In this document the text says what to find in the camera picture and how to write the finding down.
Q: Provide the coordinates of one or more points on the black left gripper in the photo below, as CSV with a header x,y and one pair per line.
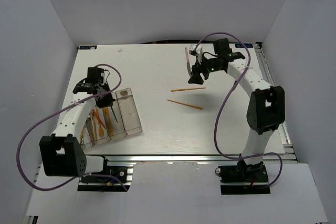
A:
x,y
107,102

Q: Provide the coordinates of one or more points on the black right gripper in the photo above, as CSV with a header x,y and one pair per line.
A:
x,y
196,70

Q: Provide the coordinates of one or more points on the pink handled metal knife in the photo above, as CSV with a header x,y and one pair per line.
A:
x,y
189,71

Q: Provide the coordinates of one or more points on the orange chopstick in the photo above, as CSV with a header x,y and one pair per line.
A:
x,y
185,104
187,89

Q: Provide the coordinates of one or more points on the dark orange plastic fork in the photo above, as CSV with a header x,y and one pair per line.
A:
x,y
98,118

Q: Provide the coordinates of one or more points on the teal plastic knife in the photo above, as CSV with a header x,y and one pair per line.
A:
x,y
114,114

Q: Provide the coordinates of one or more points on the orange plastic spoon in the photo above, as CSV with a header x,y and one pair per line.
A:
x,y
83,135

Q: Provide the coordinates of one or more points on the orange plastic knife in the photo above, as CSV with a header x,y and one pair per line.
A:
x,y
109,122

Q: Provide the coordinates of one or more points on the small orange plastic fork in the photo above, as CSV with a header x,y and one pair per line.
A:
x,y
101,131

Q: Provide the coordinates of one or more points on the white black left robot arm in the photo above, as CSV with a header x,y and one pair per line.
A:
x,y
61,152

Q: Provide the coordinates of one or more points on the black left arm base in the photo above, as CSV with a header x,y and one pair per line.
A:
x,y
115,177

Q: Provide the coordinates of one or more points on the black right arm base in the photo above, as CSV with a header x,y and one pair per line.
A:
x,y
240,180

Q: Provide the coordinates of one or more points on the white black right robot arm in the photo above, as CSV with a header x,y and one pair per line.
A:
x,y
266,108

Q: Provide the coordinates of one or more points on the blue corner label left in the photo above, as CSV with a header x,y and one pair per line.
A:
x,y
88,47

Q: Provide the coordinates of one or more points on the blue corner label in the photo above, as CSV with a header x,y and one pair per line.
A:
x,y
238,45
88,47

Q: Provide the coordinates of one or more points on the blue corner label right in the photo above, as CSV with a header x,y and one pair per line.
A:
x,y
238,45

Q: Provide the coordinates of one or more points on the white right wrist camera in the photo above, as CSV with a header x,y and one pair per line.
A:
x,y
197,51

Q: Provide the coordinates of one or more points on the aluminium rail frame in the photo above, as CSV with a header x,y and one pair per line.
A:
x,y
193,161

